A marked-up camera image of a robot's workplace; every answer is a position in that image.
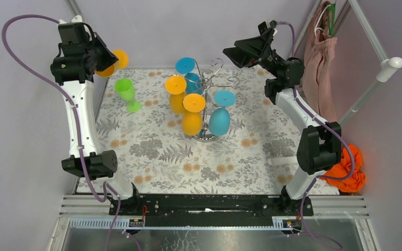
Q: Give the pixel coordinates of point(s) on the white pipe frame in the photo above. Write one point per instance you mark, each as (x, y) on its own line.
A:
(351, 83)

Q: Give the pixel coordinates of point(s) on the blue wine glass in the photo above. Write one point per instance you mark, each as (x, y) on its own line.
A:
(219, 121)
(185, 66)

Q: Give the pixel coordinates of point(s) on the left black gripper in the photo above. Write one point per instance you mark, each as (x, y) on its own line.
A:
(105, 55)

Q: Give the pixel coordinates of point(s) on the pink hanging cloth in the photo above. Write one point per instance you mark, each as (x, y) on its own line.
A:
(319, 53)

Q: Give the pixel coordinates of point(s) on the orange cloth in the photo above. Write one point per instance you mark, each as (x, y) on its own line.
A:
(357, 180)

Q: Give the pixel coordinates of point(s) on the white pipe on table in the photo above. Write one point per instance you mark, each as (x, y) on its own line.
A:
(282, 161)

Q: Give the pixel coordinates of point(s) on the orange wine glass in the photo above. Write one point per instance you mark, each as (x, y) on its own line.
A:
(121, 63)
(175, 85)
(192, 120)

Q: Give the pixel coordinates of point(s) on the orange wine glass front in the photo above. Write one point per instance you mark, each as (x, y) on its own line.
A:
(192, 120)

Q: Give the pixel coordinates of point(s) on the floral tablecloth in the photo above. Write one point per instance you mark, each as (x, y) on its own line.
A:
(155, 155)

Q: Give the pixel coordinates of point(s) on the orange wine glass back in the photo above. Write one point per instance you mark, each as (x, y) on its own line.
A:
(121, 63)

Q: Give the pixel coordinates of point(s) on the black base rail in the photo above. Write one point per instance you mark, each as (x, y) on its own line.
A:
(179, 210)

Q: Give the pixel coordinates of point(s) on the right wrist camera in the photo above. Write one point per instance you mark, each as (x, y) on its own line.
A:
(267, 25)

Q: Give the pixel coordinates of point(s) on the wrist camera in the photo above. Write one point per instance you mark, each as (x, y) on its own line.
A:
(77, 18)
(267, 25)

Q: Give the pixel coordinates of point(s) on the blue wine glass front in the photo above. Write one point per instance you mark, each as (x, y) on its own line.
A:
(219, 121)

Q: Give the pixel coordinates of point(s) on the blue wine glass back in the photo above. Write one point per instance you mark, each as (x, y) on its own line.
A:
(185, 66)

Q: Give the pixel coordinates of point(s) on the green wine glass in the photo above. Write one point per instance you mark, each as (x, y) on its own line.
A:
(126, 91)

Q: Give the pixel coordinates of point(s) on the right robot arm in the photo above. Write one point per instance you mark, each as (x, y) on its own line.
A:
(319, 148)

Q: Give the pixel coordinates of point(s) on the chrome wine glass rack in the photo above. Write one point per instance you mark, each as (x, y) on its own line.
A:
(207, 83)

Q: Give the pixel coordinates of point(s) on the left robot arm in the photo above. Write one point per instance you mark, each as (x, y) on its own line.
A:
(82, 55)

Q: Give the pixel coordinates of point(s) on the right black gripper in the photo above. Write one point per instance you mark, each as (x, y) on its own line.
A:
(249, 51)

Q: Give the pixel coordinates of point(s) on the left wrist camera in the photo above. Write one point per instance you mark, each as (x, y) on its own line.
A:
(77, 18)

